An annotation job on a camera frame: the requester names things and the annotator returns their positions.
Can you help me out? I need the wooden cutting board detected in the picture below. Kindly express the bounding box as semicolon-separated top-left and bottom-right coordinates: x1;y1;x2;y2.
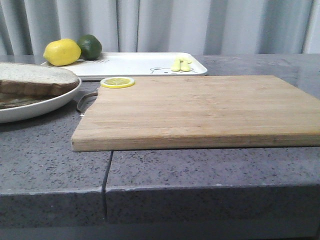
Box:
71;75;320;152

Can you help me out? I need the lemon slice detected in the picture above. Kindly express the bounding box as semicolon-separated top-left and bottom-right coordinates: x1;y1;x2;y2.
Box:
100;76;135;89

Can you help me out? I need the yellow plastic fork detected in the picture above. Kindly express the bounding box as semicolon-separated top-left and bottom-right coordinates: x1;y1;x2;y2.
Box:
170;56;184;72

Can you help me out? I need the green lime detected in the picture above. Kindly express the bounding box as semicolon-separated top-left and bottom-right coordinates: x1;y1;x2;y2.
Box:
77;34;102;60

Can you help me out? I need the white bread slice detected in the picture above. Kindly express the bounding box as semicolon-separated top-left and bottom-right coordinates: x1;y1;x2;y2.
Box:
0;62;80;96

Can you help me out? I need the metal cutting board handle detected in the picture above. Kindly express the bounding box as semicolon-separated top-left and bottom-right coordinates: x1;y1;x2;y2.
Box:
76;89;98;113

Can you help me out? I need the white bear tray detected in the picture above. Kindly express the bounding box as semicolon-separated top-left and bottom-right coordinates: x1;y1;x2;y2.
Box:
39;52;209;81

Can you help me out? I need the white plate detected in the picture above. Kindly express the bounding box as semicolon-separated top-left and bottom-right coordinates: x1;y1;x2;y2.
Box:
0;78;82;124

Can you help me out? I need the yellow lemon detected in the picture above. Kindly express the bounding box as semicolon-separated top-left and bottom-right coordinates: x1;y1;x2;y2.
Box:
43;38;81;66

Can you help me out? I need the grey curtain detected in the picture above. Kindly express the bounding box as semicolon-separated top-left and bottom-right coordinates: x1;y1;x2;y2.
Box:
0;0;320;55

